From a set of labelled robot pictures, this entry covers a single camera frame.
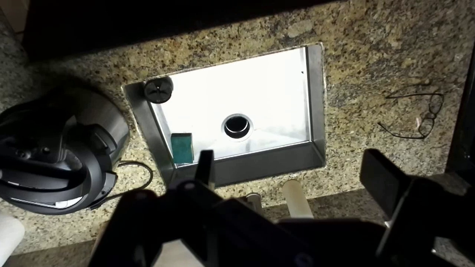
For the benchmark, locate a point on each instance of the eyeglasses on counter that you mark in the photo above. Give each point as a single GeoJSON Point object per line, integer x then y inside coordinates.
{"type": "Point", "coordinates": [420, 114]}

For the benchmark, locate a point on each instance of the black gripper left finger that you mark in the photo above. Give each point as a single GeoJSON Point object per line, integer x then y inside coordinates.
{"type": "Point", "coordinates": [206, 171]}

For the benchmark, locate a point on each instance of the green sponge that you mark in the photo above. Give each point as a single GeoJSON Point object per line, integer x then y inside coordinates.
{"type": "Point", "coordinates": [182, 149]}

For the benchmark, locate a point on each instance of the white paper towel roll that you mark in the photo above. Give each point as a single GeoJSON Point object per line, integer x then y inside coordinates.
{"type": "Point", "coordinates": [11, 235]}

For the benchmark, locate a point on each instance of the black sink stopper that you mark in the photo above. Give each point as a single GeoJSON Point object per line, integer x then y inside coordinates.
{"type": "Point", "coordinates": [160, 89]}

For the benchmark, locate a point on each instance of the stainless steel sink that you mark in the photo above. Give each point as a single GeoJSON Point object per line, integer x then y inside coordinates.
{"type": "Point", "coordinates": [262, 116]}

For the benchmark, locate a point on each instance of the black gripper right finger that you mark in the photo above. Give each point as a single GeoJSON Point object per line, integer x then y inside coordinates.
{"type": "Point", "coordinates": [384, 180]}

